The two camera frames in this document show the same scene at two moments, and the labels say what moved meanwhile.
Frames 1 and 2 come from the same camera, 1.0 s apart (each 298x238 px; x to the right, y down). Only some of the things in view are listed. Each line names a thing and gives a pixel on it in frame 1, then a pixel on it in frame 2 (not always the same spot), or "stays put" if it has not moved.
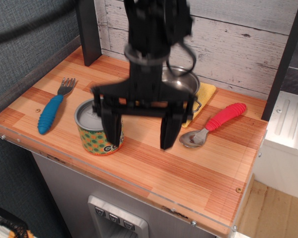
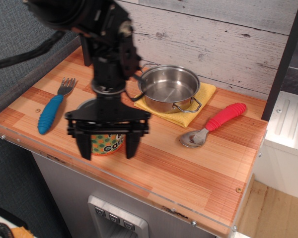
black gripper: (143, 94) → (107, 115)
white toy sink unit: (282, 164) stays put
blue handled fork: (53, 104) stays put
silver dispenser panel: (110, 220) stays put
